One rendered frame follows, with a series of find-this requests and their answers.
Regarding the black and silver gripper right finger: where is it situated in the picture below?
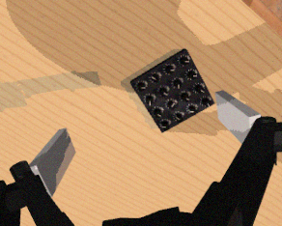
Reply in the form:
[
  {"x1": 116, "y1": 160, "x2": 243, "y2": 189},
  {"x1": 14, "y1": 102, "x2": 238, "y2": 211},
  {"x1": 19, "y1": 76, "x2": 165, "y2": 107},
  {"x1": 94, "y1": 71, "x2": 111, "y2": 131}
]
[{"x1": 181, "y1": 90, "x2": 282, "y2": 226}]

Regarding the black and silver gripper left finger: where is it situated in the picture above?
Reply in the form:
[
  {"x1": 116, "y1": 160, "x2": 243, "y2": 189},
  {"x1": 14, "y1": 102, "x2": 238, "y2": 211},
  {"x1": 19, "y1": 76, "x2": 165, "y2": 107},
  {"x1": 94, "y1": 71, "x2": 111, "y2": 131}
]
[{"x1": 0, "y1": 127, "x2": 76, "y2": 226}]

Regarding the black knob box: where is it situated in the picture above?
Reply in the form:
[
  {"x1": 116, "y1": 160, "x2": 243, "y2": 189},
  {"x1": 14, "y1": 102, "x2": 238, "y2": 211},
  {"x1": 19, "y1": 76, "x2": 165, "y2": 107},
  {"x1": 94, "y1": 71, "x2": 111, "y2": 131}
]
[{"x1": 130, "y1": 48, "x2": 214, "y2": 133}]

